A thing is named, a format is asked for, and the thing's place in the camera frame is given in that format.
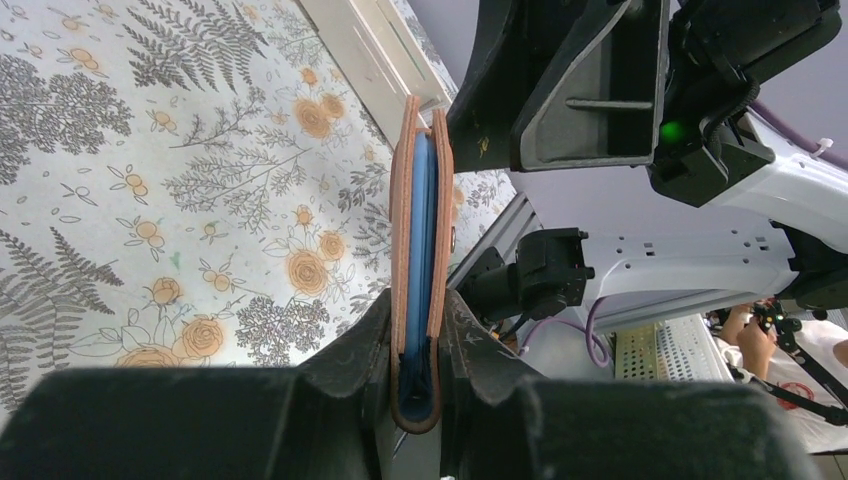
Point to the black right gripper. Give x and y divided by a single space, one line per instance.
557 85

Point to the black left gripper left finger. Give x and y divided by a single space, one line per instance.
326 418

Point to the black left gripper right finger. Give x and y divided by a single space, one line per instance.
504 420

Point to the white rectangular plastic tray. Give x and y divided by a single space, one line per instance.
382 60

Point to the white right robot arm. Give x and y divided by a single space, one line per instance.
795 248

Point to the aluminium frame rail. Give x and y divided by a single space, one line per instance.
517 219

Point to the perforated metal cable tray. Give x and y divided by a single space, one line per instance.
680 349

